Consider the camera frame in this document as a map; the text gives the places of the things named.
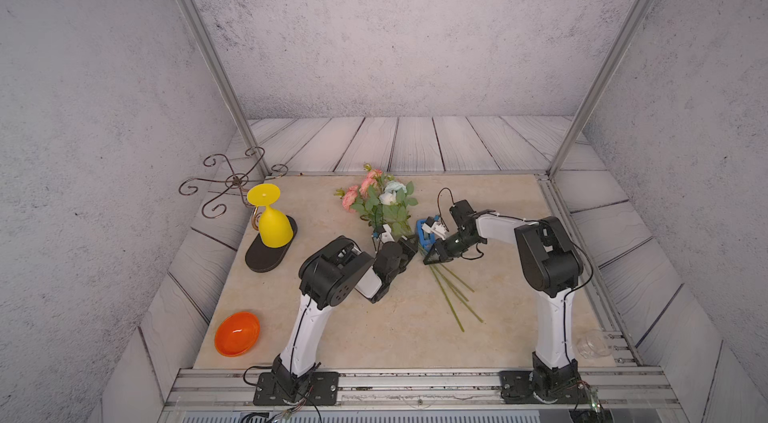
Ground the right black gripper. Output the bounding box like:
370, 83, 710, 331
422, 232, 478, 263

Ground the blue tape dispenser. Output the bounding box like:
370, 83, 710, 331
416, 216, 439, 255

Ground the artificial flower bouquet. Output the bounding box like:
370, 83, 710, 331
334, 164, 484, 331

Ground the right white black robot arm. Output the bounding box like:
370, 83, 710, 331
424, 200, 584, 400

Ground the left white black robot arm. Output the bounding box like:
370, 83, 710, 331
272, 236, 418, 393

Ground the yellow plastic goblet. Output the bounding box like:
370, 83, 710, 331
247, 183, 294, 248

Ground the black oval tray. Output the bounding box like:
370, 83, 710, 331
244, 215, 299, 274

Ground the clear plastic cup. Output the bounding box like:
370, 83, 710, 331
576, 330, 612, 359

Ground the orange plastic bowl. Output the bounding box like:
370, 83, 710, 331
214, 311, 261, 357

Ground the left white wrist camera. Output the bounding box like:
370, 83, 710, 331
379, 224, 395, 243

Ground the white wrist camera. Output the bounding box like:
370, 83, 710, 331
423, 218, 448, 240
379, 224, 395, 243

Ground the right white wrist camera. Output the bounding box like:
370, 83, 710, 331
423, 218, 448, 240

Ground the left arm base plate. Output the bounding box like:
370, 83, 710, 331
253, 371, 340, 407

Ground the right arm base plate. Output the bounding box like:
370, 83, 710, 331
498, 367, 589, 406

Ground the curly metal wire stand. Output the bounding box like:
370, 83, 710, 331
178, 146, 288, 223

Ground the aluminium rail front frame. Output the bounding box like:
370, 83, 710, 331
161, 367, 687, 422

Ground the right aluminium corner post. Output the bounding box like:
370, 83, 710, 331
546, 0, 654, 181

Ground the aluminium corner post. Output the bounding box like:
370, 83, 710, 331
175, 0, 258, 149
546, 0, 654, 181

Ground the left aluminium corner post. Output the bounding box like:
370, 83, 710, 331
175, 0, 258, 149

